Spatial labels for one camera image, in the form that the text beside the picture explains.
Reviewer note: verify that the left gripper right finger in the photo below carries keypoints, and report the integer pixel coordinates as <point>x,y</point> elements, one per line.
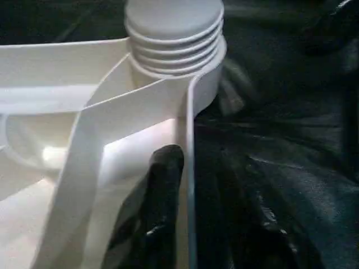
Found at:
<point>241,230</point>

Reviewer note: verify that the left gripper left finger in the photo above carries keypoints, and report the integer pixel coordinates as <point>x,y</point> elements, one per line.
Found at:
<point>157,213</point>

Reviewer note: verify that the white plastic table top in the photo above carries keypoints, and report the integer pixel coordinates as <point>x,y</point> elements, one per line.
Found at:
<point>56,73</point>

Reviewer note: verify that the white plastic table leg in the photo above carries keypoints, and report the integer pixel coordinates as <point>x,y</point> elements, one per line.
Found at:
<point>174,22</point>

